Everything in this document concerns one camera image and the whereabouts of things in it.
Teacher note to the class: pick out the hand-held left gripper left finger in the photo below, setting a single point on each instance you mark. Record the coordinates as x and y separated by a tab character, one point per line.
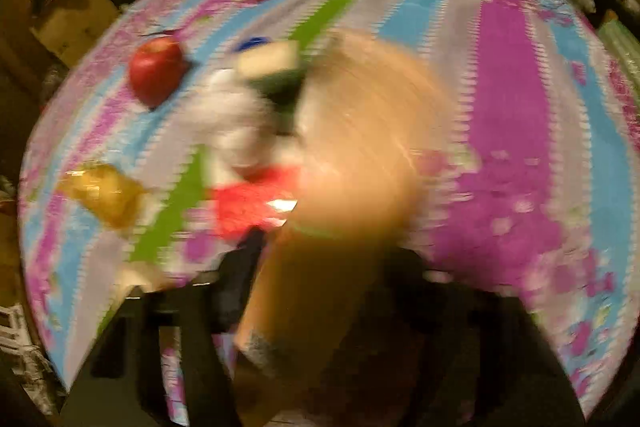
240	277

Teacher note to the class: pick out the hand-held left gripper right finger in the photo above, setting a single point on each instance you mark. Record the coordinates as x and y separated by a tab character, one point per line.
440	287

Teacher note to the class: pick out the red white cigarette box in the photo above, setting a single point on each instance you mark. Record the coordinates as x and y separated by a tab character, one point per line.
245	207

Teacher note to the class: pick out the yellow wrapper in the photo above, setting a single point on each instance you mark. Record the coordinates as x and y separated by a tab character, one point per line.
107	197

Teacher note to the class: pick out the floral striped bedsheet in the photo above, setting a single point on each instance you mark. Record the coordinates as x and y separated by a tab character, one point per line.
500	107

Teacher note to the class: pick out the red apple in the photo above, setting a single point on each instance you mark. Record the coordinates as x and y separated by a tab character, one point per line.
155	69

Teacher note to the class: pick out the blue bottle cap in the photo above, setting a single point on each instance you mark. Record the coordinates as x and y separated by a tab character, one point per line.
252	43

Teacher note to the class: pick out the cardboard box by wardrobe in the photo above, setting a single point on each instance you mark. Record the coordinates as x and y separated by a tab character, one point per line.
75	27

